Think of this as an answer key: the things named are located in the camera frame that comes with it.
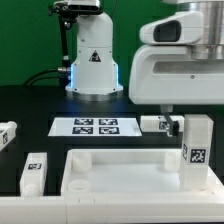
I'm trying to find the black cables at base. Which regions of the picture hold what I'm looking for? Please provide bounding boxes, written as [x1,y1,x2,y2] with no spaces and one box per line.
[22,67,72,86]

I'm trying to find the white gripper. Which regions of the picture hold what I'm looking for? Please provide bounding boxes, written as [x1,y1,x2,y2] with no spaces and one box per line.
[129,11,224,137]

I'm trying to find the black camera on stand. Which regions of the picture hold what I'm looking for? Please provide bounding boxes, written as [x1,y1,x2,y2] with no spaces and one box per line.
[68,0,102,14]

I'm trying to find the white desk top tray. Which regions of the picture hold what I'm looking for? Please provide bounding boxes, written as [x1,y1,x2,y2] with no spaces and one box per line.
[61,149,224,201]

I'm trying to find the white sheet with markers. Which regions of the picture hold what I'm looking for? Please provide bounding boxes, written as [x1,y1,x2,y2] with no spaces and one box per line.
[48,117,141,137]

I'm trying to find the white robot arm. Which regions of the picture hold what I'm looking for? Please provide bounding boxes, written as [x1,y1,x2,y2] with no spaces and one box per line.
[67,0,224,106]

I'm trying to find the white L-shaped corner fence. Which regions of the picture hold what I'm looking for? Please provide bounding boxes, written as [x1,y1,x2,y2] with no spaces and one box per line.
[0,192,224,224]

